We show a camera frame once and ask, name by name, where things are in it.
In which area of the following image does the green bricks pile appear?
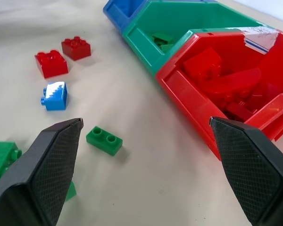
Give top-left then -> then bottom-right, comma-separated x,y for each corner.
151,32 -> 175,54

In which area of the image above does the white label sticker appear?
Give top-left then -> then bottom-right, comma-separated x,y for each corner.
241,26 -> 279,55

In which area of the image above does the dark red square brick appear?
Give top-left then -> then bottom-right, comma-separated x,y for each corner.
61,36 -> 92,62

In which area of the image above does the bright red square brick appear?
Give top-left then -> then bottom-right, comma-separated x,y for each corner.
34,49 -> 69,79

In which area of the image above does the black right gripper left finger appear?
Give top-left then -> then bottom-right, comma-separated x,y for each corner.
0,118 -> 84,226

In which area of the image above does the dark red small brick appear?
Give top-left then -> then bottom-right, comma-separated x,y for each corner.
225,101 -> 254,122

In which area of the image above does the blue plastic bin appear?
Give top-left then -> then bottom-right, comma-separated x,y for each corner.
102,0 -> 217,35

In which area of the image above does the red plastic bin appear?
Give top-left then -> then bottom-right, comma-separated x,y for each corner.
155,29 -> 283,161

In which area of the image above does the green plastic bin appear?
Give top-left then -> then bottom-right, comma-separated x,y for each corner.
122,0 -> 272,78

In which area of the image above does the large green brick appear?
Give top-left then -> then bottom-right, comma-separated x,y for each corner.
0,141 -> 77,202

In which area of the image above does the small green two-stud brick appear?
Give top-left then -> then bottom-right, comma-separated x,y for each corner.
85,126 -> 123,157

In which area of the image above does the blue square brick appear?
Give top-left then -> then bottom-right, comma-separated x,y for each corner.
40,81 -> 68,111

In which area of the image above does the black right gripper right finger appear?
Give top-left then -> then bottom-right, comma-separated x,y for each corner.
209,116 -> 283,226

